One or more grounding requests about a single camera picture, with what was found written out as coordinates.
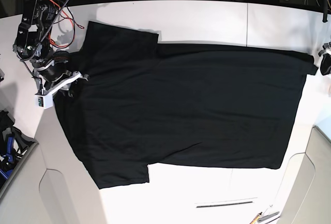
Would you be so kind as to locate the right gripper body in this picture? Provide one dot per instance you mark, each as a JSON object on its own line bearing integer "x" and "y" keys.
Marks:
{"x": 50, "y": 73}

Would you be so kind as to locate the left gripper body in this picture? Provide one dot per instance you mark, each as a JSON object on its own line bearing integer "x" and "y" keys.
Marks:
{"x": 325, "y": 50}

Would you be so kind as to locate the black T-shirt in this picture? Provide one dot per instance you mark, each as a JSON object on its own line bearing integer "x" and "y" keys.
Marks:
{"x": 181, "y": 104}

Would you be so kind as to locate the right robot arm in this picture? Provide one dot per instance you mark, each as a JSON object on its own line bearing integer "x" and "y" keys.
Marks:
{"x": 34, "y": 44}

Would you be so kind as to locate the yellow pencil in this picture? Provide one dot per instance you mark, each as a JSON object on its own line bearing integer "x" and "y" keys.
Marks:
{"x": 257, "y": 217}

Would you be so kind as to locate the grey pen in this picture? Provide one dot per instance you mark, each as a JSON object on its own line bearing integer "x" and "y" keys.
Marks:
{"x": 267, "y": 217}

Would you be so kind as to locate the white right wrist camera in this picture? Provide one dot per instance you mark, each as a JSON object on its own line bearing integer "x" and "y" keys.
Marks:
{"x": 44, "y": 101}

